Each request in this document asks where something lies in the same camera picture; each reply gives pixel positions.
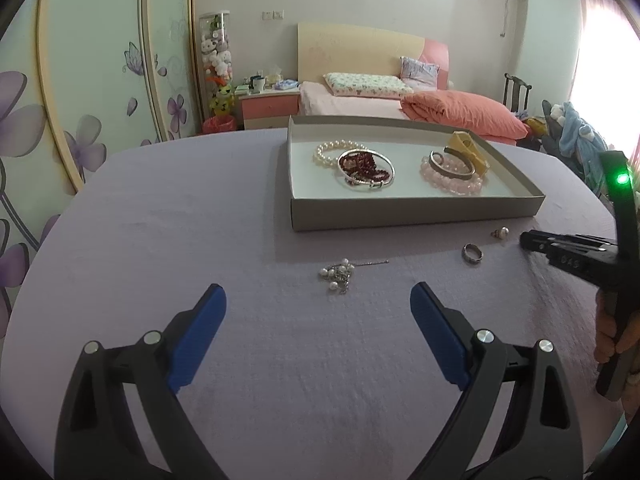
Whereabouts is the blue plush robe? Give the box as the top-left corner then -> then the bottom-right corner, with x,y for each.
542,101 -> 608,171

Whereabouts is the white pearl bracelet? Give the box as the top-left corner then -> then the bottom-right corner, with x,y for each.
314,140 -> 368,166

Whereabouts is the grey shallow box tray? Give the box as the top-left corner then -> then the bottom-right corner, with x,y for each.
286,115 -> 547,233

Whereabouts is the silver bangle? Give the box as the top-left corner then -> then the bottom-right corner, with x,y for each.
337,149 -> 396,191

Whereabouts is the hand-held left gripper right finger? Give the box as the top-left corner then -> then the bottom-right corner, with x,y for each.
410,281 -> 583,480

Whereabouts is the bed with pink sheet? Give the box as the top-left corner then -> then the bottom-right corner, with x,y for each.
299,81 -> 416,121

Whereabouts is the floral sliding door wardrobe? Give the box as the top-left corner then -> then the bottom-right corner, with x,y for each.
0,0 -> 201,321

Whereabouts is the pink nightstand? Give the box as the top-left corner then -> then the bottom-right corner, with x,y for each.
237,87 -> 301,131

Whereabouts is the purple tablecloth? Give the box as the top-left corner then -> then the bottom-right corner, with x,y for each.
0,127 -> 626,480

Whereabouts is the clear tube of plush toys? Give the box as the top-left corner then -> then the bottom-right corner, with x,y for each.
199,10 -> 236,126

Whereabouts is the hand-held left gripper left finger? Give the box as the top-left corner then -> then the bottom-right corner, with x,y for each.
54,283 -> 228,480

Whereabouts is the cream and pink headboard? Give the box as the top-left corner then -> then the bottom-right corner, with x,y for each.
297,22 -> 451,91

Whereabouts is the dark red bead bracelet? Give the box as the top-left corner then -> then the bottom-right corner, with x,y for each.
340,152 -> 391,181

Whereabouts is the dark wooden chair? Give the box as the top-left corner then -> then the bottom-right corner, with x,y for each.
502,73 -> 532,111

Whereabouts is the floral print pillow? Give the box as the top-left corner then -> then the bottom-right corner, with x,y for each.
323,72 -> 415,98

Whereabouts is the red waste basket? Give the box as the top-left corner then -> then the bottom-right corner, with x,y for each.
202,115 -> 237,134

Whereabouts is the pink bead bracelet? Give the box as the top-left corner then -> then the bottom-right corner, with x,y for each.
420,154 -> 485,196

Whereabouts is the pink curtain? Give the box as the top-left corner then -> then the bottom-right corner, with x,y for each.
577,0 -> 640,106

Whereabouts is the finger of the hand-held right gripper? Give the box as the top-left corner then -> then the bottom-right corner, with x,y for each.
520,230 -> 617,251
531,247 -> 618,283

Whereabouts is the yellow plush toy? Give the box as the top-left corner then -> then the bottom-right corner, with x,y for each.
210,85 -> 236,113

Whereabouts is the silver cuff bracelet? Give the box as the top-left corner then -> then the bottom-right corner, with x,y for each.
429,150 -> 478,178

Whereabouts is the orange pink duvet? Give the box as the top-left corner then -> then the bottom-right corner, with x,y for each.
401,90 -> 530,140

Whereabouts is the purple pillow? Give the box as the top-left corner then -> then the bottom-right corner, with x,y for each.
400,56 -> 441,90

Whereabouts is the person's right hand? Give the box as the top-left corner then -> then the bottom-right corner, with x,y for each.
594,304 -> 640,373

